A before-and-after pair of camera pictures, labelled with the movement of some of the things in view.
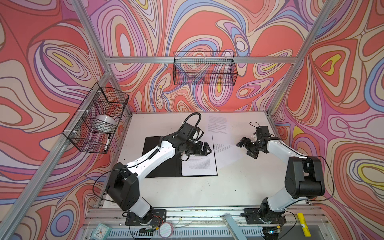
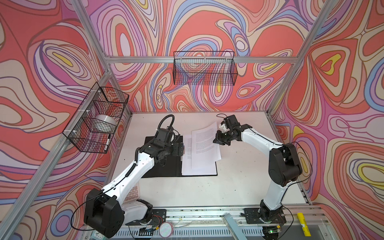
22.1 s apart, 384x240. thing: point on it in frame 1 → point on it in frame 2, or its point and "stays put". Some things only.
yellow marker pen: x=305 y=227 stays put
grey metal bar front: x=234 y=228 stays put
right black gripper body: x=253 y=147 → x=224 y=138
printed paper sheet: x=226 y=152 → x=207 y=169
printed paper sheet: x=217 y=125 → x=203 y=149
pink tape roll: x=166 y=230 stays put
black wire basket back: x=214 y=68 stays put
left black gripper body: x=196 y=149 → x=174 y=151
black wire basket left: x=93 y=127 stays put
